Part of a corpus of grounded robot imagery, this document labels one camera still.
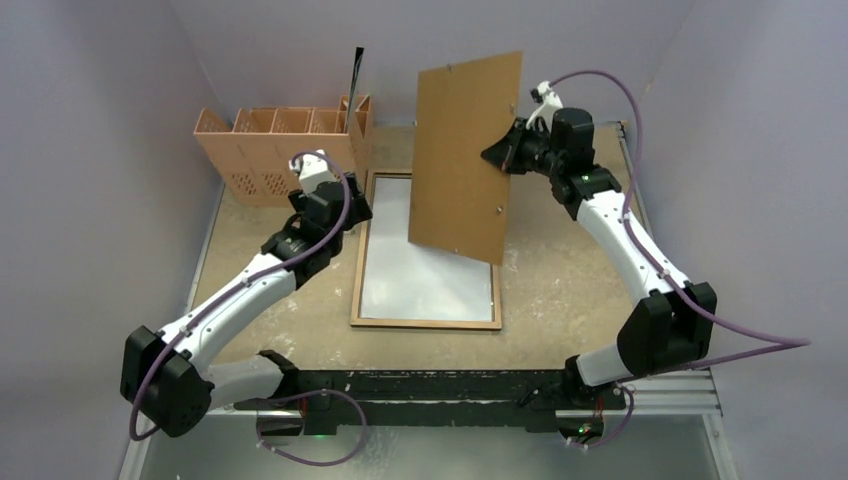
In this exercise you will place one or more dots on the aluminium rail frame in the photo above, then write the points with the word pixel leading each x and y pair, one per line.
pixel 680 394

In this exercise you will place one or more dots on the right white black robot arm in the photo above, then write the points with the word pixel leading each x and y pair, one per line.
pixel 669 326

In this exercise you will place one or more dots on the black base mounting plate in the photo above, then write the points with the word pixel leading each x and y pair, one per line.
pixel 529 399

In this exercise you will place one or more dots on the landscape photo print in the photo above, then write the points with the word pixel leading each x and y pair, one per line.
pixel 424 285

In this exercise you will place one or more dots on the wooden picture frame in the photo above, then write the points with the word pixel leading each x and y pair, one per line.
pixel 424 323

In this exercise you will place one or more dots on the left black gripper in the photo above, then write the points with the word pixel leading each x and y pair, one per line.
pixel 358 210

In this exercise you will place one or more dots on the orange perforated organizer rack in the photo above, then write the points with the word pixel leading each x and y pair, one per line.
pixel 252 153

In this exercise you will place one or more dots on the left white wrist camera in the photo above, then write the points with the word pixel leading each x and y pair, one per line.
pixel 311 170

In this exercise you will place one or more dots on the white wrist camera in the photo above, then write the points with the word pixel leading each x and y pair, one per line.
pixel 311 170
pixel 547 104

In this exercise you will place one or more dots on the brown cardboard backing board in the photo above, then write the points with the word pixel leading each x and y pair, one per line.
pixel 459 202

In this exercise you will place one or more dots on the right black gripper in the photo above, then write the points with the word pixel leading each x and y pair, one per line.
pixel 514 148

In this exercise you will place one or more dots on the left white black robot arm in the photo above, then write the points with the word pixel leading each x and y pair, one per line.
pixel 168 375

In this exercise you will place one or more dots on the black flat strip in rack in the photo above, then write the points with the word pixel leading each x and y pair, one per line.
pixel 354 86

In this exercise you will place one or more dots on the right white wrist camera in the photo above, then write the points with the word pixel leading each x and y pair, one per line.
pixel 547 104

